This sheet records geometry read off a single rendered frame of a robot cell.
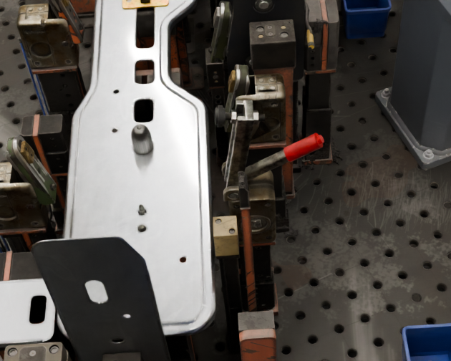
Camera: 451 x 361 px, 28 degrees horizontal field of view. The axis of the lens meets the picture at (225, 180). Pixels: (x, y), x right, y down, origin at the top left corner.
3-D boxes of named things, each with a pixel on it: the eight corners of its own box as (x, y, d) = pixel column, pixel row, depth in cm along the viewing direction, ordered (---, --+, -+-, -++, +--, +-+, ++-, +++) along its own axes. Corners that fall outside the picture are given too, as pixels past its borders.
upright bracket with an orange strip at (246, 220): (251, 347, 153) (237, 170, 113) (259, 347, 153) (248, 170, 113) (252, 363, 151) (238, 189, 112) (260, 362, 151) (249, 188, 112)
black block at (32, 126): (49, 209, 173) (11, 109, 150) (104, 205, 173) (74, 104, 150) (45, 244, 169) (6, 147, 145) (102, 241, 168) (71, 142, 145)
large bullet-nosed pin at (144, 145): (134, 145, 145) (129, 119, 139) (154, 144, 144) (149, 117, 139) (134, 161, 143) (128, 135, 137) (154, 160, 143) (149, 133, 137)
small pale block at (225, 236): (227, 335, 155) (212, 216, 126) (247, 334, 155) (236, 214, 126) (228, 354, 153) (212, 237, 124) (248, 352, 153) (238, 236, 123)
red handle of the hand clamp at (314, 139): (223, 167, 130) (316, 122, 123) (232, 175, 132) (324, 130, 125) (224, 190, 128) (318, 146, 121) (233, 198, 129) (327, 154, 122)
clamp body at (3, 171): (21, 268, 166) (-33, 152, 138) (85, 264, 165) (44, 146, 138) (16, 312, 160) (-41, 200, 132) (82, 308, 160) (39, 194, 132)
